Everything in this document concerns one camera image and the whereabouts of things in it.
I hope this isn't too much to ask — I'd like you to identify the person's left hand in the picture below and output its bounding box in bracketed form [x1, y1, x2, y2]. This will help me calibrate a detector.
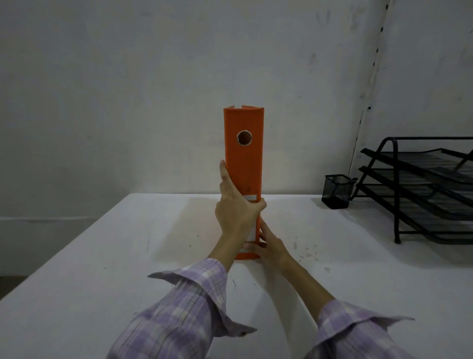
[215, 160, 268, 245]

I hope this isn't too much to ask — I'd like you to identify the person's right hand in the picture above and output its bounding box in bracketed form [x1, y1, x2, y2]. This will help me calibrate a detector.
[244, 218, 295, 274]

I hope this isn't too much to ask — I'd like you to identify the orange lever arch binder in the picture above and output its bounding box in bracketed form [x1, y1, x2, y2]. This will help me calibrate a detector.
[223, 105, 265, 261]

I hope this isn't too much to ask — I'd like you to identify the person's left forearm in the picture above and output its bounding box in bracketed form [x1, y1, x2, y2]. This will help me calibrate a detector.
[107, 237, 258, 359]

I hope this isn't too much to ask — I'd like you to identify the person's right forearm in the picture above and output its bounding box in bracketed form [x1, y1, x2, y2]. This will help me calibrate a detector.
[280, 256, 415, 359]

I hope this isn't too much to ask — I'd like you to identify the black mesh pen holder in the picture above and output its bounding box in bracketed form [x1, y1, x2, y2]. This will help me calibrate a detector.
[321, 175, 357, 210]

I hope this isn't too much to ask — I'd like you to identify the black mesh letter tray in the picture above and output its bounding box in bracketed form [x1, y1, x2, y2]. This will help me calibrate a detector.
[350, 136, 473, 245]

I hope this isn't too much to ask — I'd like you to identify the white slotted wall rail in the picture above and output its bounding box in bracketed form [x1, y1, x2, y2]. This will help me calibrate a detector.
[347, 0, 391, 178]

